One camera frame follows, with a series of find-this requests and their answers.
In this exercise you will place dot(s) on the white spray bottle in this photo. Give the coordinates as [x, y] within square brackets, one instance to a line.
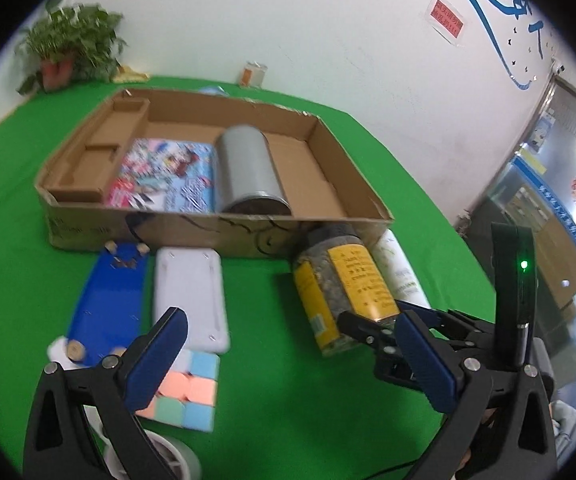
[403, 270]

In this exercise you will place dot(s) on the brown cardboard box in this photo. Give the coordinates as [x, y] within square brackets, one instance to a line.
[298, 160]

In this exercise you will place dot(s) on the small orange jar by wall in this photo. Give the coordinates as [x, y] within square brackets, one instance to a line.
[254, 74]

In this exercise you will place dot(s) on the blue wall decal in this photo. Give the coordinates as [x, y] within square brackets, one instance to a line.
[520, 83]

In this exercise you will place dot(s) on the potted plant in red pot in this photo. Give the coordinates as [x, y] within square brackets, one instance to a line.
[67, 40]

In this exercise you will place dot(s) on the silver tin can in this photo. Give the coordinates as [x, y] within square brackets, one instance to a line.
[248, 165]

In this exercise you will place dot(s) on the red wall sign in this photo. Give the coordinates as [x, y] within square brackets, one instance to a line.
[447, 21]

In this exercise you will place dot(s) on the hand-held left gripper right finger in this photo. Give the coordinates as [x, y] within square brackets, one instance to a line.
[428, 365]

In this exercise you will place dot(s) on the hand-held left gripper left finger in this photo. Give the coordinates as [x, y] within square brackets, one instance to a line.
[157, 360]

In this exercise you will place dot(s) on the blue toy skateboard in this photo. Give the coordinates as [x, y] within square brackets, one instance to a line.
[107, 300]

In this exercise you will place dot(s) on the yellow label glass jar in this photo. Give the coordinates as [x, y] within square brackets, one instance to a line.
[338, 285]

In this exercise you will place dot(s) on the glass door with posters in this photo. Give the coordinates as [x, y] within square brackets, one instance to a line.
[558, 210]

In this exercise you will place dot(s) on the colourful printed toy box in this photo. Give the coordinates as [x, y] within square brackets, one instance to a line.
[167, 175]

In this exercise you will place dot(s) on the pastel puzzle cube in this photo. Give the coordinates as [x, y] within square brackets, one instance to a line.
[195, 395]

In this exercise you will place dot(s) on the green table cloth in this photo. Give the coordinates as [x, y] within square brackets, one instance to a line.
[278, 410]

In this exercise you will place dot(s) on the white plastic case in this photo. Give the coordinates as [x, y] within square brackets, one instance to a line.
[190, 300]

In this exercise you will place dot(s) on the person's right forearm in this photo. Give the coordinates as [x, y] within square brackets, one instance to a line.
[568, 430]

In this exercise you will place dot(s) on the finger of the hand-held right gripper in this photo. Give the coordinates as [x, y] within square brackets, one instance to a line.
[363, 329]
[448, 322]

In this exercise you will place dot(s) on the yellow item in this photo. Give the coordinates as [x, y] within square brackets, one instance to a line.
[130, 74]

